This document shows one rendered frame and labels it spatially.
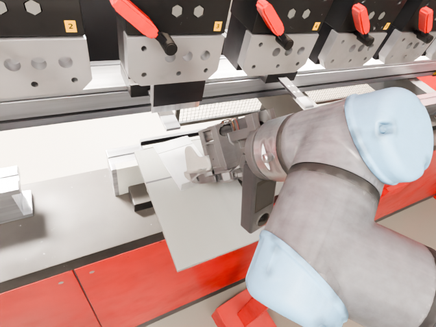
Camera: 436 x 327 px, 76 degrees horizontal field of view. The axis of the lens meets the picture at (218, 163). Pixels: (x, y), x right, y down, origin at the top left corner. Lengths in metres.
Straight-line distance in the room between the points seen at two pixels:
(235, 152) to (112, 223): 0.36
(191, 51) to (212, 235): 0.30
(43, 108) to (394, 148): 0.75
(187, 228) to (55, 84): 0.30
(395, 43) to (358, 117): 0.58
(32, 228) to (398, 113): 0.64
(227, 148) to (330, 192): 0.19
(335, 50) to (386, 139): 0.45
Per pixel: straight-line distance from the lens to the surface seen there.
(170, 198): 0.53
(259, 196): 0.38
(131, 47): 0.43
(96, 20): 1.01
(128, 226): 0.64
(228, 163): 0.38
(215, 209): 0.53
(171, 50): 0.40
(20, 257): 0.66
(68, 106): 0.82
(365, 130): 0.23
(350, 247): 0.22
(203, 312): 1.50
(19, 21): 0.41
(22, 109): 0.82
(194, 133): 0.66
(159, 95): 0.54
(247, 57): 0.52
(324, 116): 0.26
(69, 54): 0.43
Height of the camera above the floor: 1.44
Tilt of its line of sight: 47 degrees down
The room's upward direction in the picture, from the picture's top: 17 degrees clockwise
